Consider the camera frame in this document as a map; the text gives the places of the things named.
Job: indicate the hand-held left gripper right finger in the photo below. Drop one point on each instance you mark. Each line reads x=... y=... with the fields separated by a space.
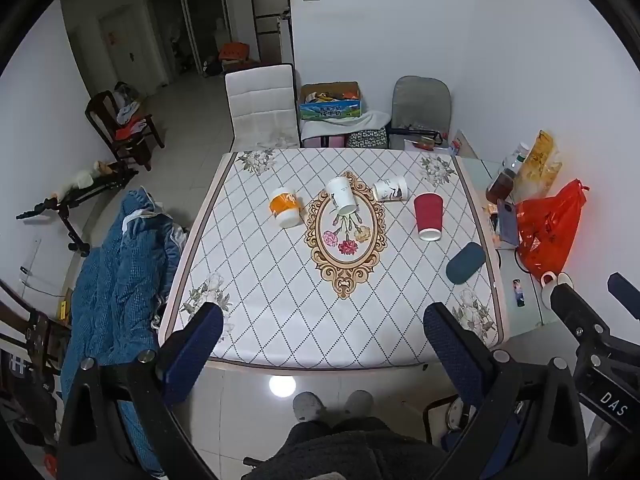
x=450 y=345

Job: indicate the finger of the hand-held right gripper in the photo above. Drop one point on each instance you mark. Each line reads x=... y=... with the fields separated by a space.
x=575 y=312
x=627 y=292

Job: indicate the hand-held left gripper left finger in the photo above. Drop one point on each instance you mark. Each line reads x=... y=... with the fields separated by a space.
x=192 y=355

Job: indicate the red cup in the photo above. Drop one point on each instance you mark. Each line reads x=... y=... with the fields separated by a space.
x=428 y=215

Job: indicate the white cup with bird print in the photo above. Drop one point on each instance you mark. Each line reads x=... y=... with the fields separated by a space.
x=391 y=189

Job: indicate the orange and white cup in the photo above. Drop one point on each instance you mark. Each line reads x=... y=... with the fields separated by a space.
x=285 y=206

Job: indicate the plain white cup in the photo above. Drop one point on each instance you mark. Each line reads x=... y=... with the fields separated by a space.
x=342 y=194

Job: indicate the white mug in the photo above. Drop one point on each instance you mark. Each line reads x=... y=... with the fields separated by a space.
x=552 y=285

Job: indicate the white side table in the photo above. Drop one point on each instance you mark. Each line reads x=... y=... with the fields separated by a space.
x=530 y=310

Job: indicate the small dark printed card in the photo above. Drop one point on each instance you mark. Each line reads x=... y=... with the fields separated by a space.
x=518 y=293

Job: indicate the dark teal glasses case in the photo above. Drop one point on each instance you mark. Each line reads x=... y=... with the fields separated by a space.
x=466 y=262

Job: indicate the red plastic bag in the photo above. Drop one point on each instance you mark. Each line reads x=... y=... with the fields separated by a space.
x=547 y=230

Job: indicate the blue quilted blanket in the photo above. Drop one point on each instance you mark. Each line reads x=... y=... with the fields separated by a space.
x=115 y=285

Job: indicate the person's grey right shoe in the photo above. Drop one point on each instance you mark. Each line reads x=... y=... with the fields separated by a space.
x=359 y=404

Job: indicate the person's grey shoe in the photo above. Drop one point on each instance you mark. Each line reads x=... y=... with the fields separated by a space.
x=308 y=406
x=359 y=404

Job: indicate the floral diamond pattern tablecloth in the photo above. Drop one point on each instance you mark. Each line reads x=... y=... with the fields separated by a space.
x=260 y=270

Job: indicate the person's grey left shoe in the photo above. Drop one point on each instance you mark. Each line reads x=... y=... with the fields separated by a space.
x=308 y=406

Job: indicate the bottle with brown liquid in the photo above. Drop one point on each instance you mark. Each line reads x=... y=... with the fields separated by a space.
x=502 y=182

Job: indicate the person's dark fleece pants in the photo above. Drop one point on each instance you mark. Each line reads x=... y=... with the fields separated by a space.
x=340 y=452

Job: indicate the yellow snack bag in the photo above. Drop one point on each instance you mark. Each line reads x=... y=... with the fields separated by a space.
x=540 y=162

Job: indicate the black metal rack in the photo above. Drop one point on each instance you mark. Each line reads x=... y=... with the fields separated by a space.
x=25 y=350

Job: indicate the black tripod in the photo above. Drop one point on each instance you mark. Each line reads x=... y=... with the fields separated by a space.
x=75 y=200

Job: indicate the black umbrella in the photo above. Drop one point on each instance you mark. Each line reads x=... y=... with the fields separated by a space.
x=415 y=132

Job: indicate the black and white patterned bag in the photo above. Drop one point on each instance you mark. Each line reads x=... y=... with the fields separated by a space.
x=367 y=138

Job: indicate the pink storage bag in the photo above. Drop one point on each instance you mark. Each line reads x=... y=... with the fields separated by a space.
x=325 y=141

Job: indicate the white towel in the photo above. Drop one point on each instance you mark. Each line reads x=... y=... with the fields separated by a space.
x=365 y=121

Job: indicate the grey cushioned chair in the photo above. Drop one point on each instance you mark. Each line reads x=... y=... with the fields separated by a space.
x=420 y=102

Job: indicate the pile of clothes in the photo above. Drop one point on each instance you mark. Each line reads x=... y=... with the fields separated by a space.
x=131 y=115

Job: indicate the dark wooden chair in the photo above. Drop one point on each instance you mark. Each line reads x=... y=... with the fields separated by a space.
x=102 y=120

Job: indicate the white padded chair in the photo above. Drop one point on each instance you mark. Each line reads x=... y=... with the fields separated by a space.
x=260 y=102

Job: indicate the open cardboard box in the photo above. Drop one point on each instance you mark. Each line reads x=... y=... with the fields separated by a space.
x=330 y=107

